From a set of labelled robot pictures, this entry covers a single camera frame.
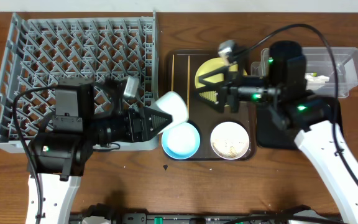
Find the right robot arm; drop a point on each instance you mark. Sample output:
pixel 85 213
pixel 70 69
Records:
pixel 324 144

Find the white pink bowl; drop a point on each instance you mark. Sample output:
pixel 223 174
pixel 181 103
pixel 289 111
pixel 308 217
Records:
pixel 234 131

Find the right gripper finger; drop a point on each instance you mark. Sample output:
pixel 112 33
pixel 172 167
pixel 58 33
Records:
pixel 206 68
pixel 211 99

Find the white cup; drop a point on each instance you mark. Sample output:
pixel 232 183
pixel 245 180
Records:
pixel 173 104

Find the black waste tray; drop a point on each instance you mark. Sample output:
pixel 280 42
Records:
pixel 266 130

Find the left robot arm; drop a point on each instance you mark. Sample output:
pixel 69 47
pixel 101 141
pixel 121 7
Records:
pixel 89 117

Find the spilled rice food scraps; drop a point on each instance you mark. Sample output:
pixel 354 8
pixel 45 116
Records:
pixel 228 147

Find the grey plastic dish rack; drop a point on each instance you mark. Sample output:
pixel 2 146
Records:
pixel 39 52

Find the yellow round plate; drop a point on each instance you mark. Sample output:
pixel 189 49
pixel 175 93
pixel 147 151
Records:
pixel 210 61

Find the clear plastic waste bin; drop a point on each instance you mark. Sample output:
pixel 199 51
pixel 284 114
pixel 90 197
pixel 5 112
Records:
pixel 318 61

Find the white napkin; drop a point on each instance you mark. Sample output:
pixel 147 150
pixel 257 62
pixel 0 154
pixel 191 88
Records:
pixel 317 79

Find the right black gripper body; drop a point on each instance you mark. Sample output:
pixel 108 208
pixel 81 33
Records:
pixel 255 89

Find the black equipment rail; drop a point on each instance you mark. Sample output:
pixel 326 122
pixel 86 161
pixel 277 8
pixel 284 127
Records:
pixel 101 213

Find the light blue bowl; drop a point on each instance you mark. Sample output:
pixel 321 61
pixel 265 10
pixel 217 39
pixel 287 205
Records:
pixel 181 142

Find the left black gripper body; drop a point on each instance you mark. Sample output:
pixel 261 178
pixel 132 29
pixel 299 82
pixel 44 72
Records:
pixel 138 125

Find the dark brown serving tray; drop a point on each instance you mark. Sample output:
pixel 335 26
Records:
pixel 204 118

